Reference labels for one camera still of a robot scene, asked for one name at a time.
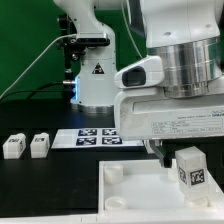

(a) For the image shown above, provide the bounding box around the white square tabletop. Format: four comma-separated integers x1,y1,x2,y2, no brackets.
99,160,224,213

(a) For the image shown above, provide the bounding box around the paper sheet with AprilTags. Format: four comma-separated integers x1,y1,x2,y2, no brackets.
52,128,143,149

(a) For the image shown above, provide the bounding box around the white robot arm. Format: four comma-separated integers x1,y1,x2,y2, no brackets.
54,0,224,167

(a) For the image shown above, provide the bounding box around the white cable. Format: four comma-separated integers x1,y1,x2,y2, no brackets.
0,33,78,98

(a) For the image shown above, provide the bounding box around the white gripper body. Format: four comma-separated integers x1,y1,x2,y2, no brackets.
114,88,224,141

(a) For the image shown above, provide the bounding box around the black cable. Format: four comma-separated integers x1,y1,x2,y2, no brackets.
0,81,76,103

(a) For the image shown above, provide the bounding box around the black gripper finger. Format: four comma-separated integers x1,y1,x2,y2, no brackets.
149,140,172,168

